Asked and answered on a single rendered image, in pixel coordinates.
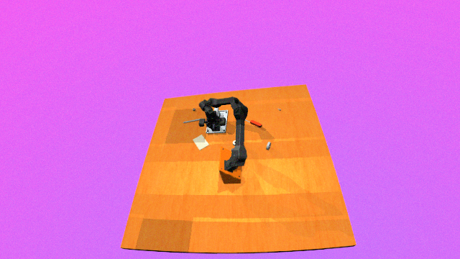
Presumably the red-handled screwdriver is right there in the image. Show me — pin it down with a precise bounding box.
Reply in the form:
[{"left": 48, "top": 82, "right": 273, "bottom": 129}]
[{"left": 250, "top": 120, "right": 262, "bottom": 128}]

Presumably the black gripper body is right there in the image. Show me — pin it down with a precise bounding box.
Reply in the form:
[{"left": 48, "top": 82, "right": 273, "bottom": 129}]
[{"left": 198, "top": 115, "right": 226, "bottom": 127}]

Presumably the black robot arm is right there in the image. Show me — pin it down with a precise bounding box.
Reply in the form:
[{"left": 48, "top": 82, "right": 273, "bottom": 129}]
[{"left": 198, "top": 96, "right": 248, "bottom": 173}]

